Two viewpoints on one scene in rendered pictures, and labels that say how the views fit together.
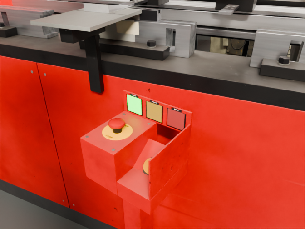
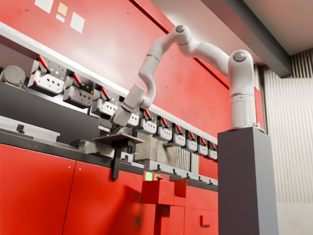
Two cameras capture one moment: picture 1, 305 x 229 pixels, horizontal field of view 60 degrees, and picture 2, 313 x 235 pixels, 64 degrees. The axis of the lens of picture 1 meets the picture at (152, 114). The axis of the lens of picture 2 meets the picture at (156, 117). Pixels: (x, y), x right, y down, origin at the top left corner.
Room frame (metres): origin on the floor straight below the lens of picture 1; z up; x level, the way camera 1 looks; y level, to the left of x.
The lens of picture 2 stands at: (0.14, 1.47, 0.63)
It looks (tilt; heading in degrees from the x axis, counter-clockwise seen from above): 20 degrees up; 287
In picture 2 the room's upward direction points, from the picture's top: 5 degrees clockwise
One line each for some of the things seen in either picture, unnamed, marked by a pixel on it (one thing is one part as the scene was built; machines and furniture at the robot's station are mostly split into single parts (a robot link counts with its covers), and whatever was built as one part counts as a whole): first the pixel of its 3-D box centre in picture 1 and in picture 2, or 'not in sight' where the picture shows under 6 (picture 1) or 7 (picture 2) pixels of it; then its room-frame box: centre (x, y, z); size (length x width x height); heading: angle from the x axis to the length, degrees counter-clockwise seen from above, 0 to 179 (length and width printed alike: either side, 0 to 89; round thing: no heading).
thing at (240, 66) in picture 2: not in sight; (241, 75); (0.07, 0.29, 1.30); 0.19 x 0.12 x 0.24; 87
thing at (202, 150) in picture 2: not in sight; (200, 146); (0.41, -0.96, 1.26); 0.15 x 0.09 x 0.17; 66
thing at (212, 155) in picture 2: not in sight; (209, 150); (0.33, -1.15, 1.26); 0.15 x 0.09 x 0.17; 66
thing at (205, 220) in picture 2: not in sight; (206, 220); (0.33, -0.76, 0.59); 0.15 x 0.02 x 0.07; 66
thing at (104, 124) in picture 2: not in sight; (105, 123); (0.90, 0.11, 1.13); 0.10 x 0.02 x 0.10; 66
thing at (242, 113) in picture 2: not in sight; (242, 116); (0.07, 0.25, 1.09); 0.19 x 0.19 x 0.18
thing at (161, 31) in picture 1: (135, 33); (107, 156); (0.88, 0.06, 0.92); 0.39 x 0.06 x 0.10; 66
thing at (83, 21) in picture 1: (91, 16); (118, 140); (0.76, 0.17, 1.00); 0.26 x 0.18 x 0.01; 156
